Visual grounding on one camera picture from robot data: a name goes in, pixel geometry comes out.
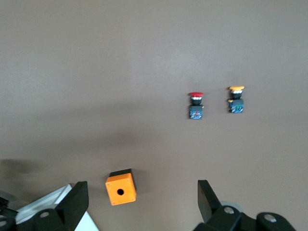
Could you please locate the orange button enclosure box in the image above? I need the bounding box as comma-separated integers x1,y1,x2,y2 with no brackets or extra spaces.
105,168,138,206

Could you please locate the red mushroom push button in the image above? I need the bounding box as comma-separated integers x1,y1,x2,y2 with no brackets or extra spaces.
187,91,205,120

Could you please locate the brown table cover mat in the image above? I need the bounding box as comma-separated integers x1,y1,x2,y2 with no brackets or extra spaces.
0,0,308,231

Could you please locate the yellow mushroom push button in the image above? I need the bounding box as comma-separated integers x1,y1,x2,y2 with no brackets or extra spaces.
227,85,245,114

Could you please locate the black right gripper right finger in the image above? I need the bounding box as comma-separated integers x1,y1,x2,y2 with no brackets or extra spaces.
193,180,297,231

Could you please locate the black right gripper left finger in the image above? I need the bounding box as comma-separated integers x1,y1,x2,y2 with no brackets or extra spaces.
0,181,90,231

